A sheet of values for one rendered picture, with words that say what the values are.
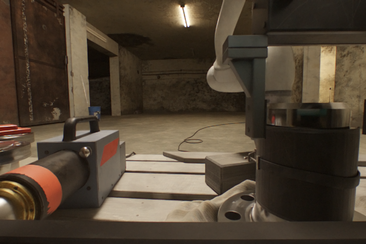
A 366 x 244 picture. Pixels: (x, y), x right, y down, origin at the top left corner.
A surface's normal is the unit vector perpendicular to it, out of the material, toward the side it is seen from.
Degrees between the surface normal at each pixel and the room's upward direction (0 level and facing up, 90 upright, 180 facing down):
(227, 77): 122
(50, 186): 66
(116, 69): 90
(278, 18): 90
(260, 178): 90
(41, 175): 41
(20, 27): 90
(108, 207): 0
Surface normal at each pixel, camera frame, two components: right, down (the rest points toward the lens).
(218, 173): -0.95, 0.04
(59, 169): 0.72, -0.70
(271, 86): -0.67, 0.26
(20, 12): 0.99, 0.00
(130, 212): -0.01, -1.00
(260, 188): -1.00, 0.02
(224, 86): -0.52, 0.66
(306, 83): -0.11, 0.09
